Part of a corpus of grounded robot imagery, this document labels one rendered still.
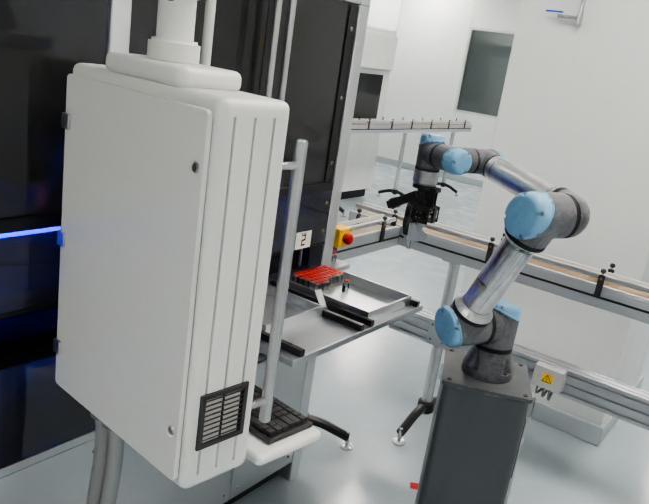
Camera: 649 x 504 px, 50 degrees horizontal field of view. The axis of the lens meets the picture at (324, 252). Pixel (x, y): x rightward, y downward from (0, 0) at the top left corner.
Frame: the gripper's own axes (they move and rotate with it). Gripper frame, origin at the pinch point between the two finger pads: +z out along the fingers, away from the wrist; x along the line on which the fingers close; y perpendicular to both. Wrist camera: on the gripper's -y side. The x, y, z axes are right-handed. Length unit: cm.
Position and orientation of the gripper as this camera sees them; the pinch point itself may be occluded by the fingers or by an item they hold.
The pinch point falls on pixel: (407, 244)
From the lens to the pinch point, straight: 222.9
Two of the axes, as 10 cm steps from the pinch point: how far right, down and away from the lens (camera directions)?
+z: -1.4, 9.5, 2.8
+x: 5.9, -1.5, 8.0
